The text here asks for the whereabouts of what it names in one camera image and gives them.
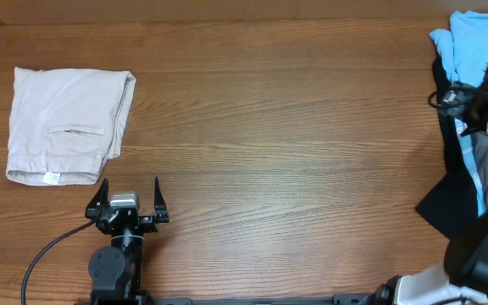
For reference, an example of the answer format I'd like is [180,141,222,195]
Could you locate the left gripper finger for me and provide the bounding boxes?
[87,179,109,208]
[154,177,167,212]

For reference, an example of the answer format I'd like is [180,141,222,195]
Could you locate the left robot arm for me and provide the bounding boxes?
[85,180,169,304]

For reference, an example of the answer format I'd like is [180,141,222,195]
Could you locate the light blue printed t-shirt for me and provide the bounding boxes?
[430,11,488,216]

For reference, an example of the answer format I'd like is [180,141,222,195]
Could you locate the folded beige shorts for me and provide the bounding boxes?
[6,68,136,186]

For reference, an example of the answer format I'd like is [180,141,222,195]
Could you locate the black garment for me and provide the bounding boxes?
[414,56,480,241]

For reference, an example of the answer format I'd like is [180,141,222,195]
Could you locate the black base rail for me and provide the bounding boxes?
[74,292,374,305]

